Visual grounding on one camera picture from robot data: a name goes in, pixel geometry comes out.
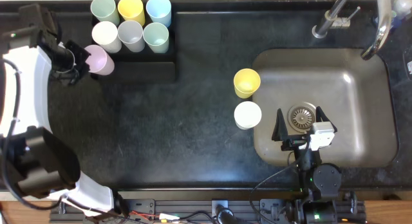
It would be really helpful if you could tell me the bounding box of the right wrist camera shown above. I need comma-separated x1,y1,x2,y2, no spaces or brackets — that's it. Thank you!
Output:
304,121,335,151

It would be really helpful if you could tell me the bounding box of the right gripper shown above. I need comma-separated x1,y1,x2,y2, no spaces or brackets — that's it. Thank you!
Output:
271,106,338,151

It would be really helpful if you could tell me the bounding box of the steel sink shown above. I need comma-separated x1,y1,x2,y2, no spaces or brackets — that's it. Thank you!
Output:
252,48,399,169

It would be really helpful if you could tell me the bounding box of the blue cup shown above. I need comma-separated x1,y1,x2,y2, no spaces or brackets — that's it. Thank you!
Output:
145,0,173,28

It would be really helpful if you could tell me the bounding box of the grey cup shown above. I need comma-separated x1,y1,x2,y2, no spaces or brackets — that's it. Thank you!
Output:
117,20,145,53

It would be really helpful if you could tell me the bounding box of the blue soap bottle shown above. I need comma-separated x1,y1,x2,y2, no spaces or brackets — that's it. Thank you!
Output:
391,0,412,28

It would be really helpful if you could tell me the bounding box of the green cup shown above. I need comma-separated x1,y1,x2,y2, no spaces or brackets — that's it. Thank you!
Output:
90,0,120,26
142,22,170,54

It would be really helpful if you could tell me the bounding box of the yellow cup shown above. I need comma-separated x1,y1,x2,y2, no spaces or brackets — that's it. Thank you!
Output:
233,68,261,100
117,0,146,27

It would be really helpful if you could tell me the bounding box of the black tray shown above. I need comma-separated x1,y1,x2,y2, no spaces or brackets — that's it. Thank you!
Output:
89,0,177,84

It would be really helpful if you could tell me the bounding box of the pink cup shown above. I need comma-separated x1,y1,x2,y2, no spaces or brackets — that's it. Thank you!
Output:
84,44,115,77

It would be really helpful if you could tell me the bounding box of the black cable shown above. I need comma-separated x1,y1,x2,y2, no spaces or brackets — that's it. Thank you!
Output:
249,136,312,224
0,58,70,212

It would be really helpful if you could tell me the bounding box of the mounting rail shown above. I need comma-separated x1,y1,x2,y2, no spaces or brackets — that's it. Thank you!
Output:
48,198,368,224

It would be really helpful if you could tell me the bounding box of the steel tap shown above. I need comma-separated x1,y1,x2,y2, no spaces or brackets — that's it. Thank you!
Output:
311,0,394,61

